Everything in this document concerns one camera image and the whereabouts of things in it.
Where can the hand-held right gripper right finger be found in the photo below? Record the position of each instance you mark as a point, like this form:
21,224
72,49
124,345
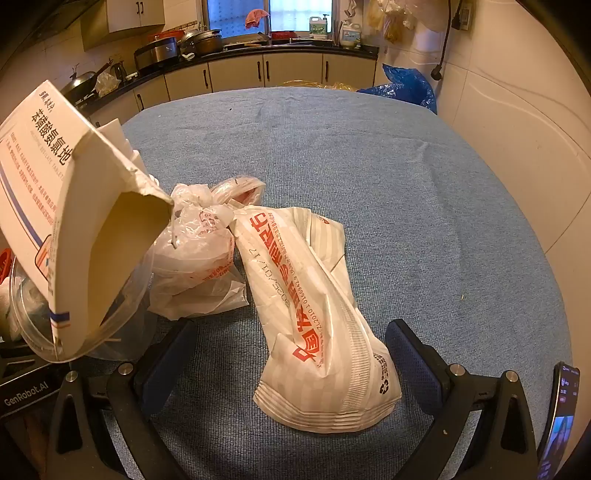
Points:
411,364

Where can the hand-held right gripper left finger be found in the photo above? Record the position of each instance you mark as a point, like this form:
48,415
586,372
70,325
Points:
166,364

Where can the clear plastic bowl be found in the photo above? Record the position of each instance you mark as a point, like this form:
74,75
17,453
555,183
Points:
121,318

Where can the knotted clear plastic bag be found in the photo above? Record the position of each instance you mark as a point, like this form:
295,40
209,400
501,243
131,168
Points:
198,258

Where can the white striped pouch bag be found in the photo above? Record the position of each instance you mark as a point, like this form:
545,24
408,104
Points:
300,300

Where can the white cardboard medicine box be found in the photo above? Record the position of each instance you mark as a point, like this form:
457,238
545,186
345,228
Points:
46,184

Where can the black smartphone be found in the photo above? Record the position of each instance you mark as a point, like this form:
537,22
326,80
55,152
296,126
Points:
561,415

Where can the blue tablecloth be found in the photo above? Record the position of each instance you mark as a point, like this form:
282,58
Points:
323,161

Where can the blue plastic bag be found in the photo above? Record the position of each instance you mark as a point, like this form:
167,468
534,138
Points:
408,87

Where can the black wok with lid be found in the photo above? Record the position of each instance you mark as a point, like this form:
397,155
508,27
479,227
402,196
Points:
81,85

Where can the yellow plastic bag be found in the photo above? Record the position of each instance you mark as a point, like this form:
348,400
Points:
314,85

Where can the silver rice cooker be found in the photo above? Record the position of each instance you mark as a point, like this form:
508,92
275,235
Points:
157,51

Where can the beige lower kitchen cabinets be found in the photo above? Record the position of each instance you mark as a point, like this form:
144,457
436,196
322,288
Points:
291,69

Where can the beige kitchen cabinets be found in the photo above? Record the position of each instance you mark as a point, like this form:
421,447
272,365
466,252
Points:
134,18
291,69

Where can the stacked metal pots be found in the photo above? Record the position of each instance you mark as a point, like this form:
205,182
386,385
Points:
203,40

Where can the white plastic jug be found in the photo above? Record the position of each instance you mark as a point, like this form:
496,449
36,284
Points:
350,36

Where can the black kitchen countertop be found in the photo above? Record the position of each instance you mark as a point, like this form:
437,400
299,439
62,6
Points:
300,48

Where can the hanging plastic bags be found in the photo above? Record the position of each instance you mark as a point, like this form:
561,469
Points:
397,18

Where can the beige upper kitchen cabinets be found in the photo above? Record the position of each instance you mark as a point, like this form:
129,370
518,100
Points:
134,18

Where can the red basin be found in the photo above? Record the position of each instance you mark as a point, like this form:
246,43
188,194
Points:
283,35

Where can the green label detergent bottle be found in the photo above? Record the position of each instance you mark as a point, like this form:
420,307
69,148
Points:
318,26

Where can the pink cloth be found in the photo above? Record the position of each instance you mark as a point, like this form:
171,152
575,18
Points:
256,17

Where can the kitchen window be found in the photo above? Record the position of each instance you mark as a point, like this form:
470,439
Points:
295,14

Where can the wall socket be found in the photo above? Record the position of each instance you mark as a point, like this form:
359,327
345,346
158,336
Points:
465,16

